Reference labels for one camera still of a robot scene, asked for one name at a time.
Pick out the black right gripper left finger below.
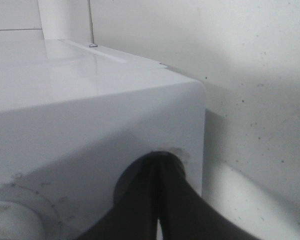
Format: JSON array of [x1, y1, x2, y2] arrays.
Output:
[[78, 152, 161, 240]]

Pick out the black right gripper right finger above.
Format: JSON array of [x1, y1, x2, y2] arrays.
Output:
[[158, 153, 256, 240]]

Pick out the white microwave oven body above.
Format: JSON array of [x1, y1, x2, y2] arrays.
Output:
[[0, 39, 205, 240]]

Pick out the lower white timer knob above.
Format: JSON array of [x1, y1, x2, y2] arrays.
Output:
[[0, 183, 61, 240]]

